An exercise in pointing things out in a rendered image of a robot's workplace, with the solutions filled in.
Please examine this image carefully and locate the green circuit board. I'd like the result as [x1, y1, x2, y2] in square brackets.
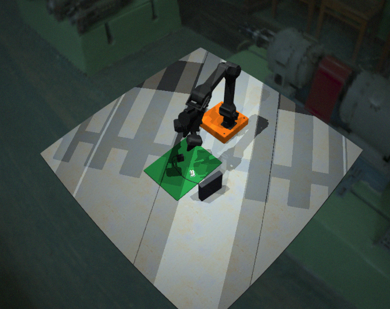
[143, 138, 222, 201]

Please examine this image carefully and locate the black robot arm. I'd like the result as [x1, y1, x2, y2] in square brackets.
[173, 61, 242, 133]

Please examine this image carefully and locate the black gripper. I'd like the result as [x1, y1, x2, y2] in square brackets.
[183, 119, 203, 152]

